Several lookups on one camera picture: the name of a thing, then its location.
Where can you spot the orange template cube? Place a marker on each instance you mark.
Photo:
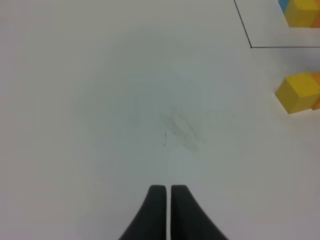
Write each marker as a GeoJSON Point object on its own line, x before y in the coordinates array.
{"type": "Point", "coordinates": [316, 23]}

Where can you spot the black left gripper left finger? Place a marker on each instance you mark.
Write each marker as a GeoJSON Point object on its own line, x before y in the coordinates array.
{"type": "Point", "coordinates": [150, 221]}

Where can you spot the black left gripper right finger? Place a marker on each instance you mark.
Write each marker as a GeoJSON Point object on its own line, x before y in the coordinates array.
{"type": "Point", "coordinates": [187, 219]}

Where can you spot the yellow template cube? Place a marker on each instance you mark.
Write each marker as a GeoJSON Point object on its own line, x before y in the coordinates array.
{"type": "Point", "coordinates": [301, 13]}

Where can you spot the blue template cube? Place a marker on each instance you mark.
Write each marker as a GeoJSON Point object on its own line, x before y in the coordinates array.
{"type": "Point", "coordinates": [283, 4]}

